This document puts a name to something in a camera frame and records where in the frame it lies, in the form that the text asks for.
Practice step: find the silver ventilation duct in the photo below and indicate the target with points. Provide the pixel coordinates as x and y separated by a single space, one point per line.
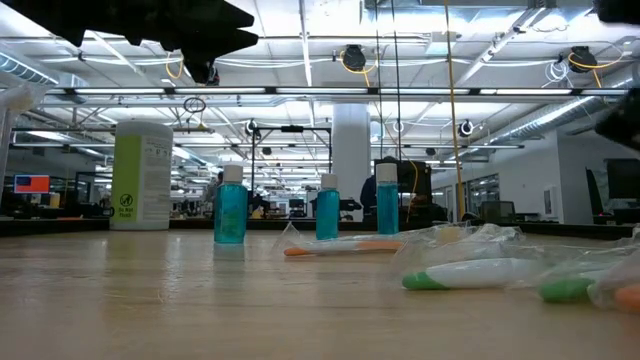
565 112

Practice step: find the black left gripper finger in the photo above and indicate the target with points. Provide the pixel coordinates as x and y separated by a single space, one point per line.
225 42
220 15

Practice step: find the black cabinet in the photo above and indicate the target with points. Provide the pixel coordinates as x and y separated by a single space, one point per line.
417 185

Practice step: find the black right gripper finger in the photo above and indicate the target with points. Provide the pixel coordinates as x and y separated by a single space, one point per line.
625 122
620 9

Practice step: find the white round pillar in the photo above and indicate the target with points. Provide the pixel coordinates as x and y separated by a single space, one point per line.
350 140

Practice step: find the blue mouthwash bottle white cap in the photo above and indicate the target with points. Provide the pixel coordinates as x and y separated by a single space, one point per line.
387 205
231 210
328 210

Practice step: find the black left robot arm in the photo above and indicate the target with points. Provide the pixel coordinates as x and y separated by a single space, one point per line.
40 15

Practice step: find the red screen monitor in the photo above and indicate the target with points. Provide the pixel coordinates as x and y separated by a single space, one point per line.
32 184

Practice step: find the long ceiling light strip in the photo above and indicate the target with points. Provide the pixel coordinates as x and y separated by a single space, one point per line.
125 91

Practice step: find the black gantry frame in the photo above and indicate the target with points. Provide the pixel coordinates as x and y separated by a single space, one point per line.
292 129

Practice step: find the black mesh office chair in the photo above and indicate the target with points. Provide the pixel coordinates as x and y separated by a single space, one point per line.
497 212

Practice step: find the white green wipes canister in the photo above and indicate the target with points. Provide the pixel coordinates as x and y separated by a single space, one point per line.
145 175

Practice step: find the black monitor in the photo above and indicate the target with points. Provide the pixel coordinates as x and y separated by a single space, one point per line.
622 177

